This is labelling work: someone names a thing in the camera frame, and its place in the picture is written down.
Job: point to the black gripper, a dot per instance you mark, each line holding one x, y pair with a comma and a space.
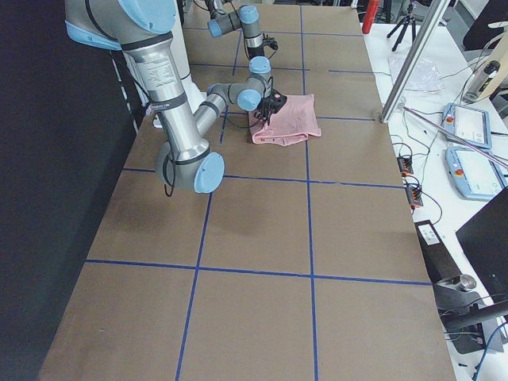
255, 53
265, 107

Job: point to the pink printed t-shirt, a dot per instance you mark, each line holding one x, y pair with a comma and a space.
294, 123

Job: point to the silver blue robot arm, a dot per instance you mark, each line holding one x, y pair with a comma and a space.
185, 160
247, 19

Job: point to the red fire extinguisher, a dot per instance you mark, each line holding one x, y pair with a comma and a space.
369, 17

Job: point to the clear plastic bag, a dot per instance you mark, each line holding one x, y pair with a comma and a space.
425, 77

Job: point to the orange connector block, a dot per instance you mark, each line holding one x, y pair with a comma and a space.
411, 183

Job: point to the long reach stick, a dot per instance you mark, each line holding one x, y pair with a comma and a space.
462, 141

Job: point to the blue teach pendant far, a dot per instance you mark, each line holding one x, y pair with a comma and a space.
470, 124

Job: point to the blue teach pendant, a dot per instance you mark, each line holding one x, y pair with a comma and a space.
474, 176
470, 124

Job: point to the blue teach pendant near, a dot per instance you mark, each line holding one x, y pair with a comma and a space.
474, 176

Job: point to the black box with label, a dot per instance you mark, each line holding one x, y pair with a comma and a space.
438, 261

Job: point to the black camera tripod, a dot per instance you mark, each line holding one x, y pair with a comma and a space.
402, 26

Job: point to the aluminium frame post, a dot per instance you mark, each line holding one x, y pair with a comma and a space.
435, 14

